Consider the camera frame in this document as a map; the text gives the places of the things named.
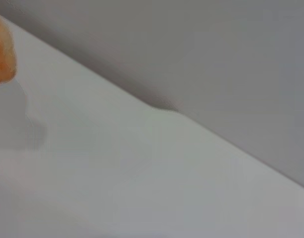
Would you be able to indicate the orange striped bread roll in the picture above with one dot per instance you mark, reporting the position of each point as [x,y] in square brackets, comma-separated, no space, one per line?
[2,54]

